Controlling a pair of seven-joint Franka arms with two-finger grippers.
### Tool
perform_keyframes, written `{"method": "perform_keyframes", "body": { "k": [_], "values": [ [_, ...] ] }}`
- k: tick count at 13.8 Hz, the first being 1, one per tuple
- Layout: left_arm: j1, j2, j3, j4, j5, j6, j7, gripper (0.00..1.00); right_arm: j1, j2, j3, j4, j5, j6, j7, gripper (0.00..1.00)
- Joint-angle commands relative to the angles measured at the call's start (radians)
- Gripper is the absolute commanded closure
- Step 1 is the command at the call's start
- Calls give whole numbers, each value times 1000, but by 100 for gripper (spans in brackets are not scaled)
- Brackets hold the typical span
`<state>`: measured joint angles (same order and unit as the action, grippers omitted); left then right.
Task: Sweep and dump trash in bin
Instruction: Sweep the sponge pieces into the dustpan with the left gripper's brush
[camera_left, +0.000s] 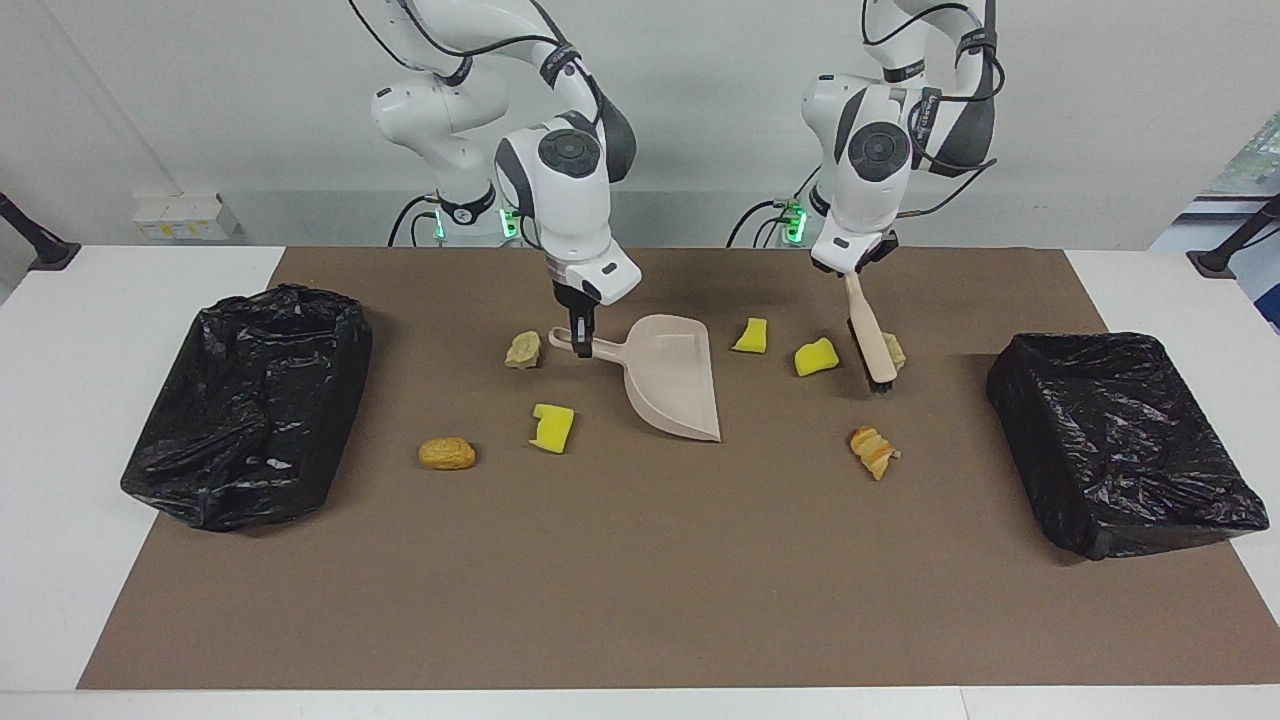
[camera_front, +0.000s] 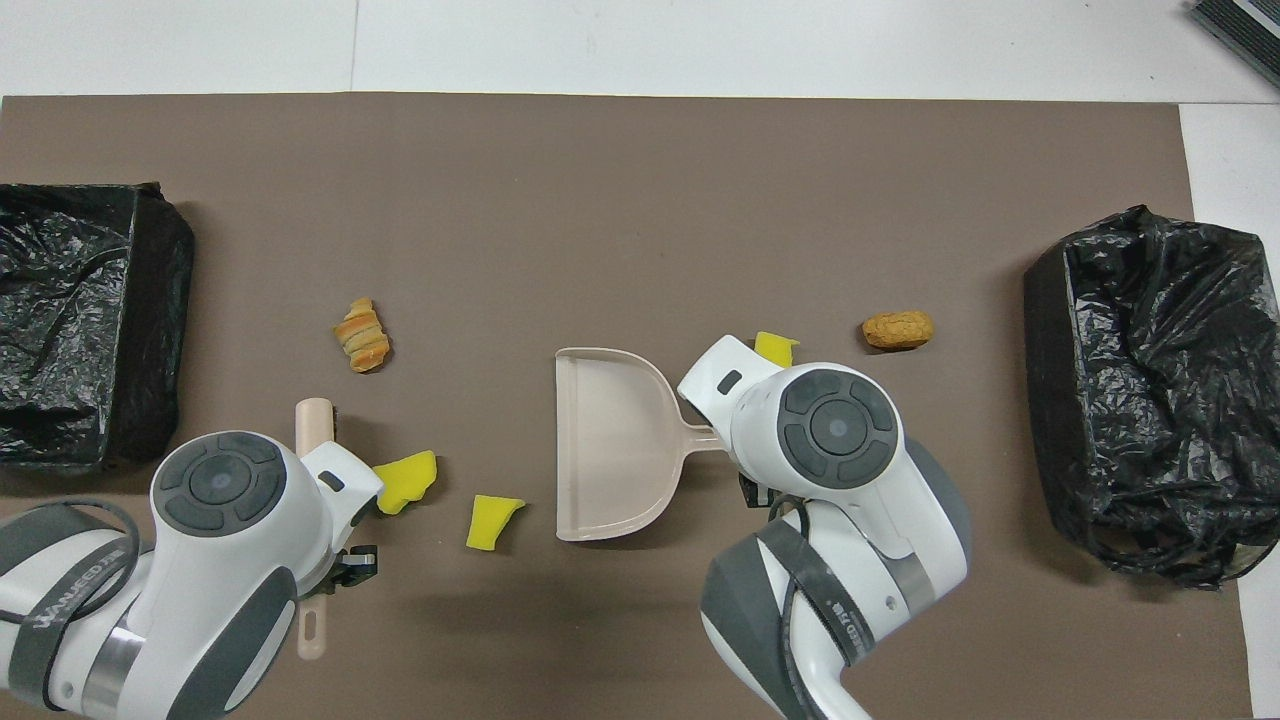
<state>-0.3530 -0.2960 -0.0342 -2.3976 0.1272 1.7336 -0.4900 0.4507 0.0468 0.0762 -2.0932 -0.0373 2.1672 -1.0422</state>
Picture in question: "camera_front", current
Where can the striped toy croissant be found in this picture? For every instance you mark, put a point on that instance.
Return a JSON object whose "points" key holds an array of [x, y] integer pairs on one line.
{"points": [[362, 335]]}

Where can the beige plastic dustpan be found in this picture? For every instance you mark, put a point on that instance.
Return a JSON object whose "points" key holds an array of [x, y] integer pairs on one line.
{"points": [[610, 450]]}

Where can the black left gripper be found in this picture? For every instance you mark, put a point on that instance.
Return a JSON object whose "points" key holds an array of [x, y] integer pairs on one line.
{"points": [[358, 565]]}

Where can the crumpled black bag lined bin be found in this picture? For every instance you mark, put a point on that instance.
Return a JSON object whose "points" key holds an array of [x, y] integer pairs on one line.
{"points": [[1150, 400]]}

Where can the brown table mat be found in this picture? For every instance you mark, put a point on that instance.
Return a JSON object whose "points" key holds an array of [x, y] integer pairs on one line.
{"points": [[700, 150]]}

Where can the beige brush with black bristles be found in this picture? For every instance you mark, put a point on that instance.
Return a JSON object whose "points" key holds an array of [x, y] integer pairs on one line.
{"points": [[313, 420]]}

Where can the dark grey ribbed device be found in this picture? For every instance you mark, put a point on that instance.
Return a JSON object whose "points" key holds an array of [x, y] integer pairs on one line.
{"points": [[1245, 30]]}

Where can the brown toy bun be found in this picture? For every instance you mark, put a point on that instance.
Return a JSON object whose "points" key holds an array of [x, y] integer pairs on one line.
{"points": [[898, 329]]}

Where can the boxy black bag lined bin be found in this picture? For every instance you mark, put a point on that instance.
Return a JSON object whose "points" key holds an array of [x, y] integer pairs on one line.
{"points": [[70, 300]]}

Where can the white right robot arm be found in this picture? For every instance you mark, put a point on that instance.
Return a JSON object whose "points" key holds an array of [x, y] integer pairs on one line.
{"points": [[850, 520]]}

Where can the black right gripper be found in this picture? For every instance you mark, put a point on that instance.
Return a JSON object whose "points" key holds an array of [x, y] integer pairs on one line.
{"points": [[762, 495]]}

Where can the yellow green sponge piece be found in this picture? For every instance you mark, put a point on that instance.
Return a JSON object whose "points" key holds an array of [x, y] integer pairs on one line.
{"points": [[488, 525], [408, 480]]}

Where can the notched yellow sponge piece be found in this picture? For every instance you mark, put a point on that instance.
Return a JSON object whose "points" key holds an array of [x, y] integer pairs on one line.
{"points": [[775, 348]]}

